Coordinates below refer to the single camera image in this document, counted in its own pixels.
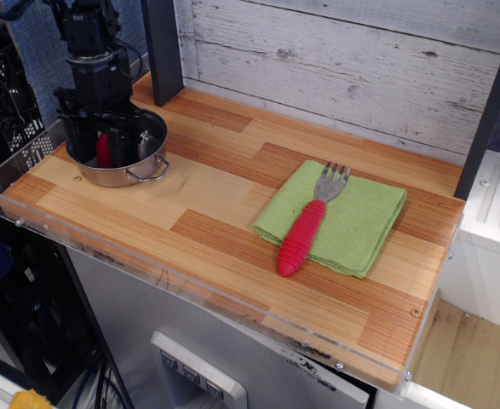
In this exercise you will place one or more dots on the white metal side unit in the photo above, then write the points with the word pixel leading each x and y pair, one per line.
pixel 470 277

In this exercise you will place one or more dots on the red handled metal fork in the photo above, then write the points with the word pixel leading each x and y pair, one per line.
pixel 298 242

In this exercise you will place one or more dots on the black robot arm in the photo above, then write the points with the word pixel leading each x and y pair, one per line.
pixel 88 27

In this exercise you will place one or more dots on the dark grey right post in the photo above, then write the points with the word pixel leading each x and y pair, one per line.
pixel 480 142

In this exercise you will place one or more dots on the dark grey post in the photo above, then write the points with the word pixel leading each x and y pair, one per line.
pixel 163 49
pixel 480 142

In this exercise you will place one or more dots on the yellow black object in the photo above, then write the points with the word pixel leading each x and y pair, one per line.
pixel 29 399

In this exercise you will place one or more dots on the red pepper toy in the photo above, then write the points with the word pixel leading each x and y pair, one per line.
pixel 103 155

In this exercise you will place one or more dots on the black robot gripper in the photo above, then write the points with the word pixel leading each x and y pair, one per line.
pixel 100 102

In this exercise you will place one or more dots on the green folded cloth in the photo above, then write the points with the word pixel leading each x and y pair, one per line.
pixel 355 226

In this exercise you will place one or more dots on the dark grey left post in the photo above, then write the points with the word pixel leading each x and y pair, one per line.
pixel 163 49

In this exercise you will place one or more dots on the stainless steel cabinet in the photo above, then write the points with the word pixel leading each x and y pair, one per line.
pixel 128 310

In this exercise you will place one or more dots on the clear acrylic table guard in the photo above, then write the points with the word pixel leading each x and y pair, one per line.
pixel 191 235

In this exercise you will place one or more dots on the stainless steel pot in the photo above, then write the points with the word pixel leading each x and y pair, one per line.
pixel 115 148

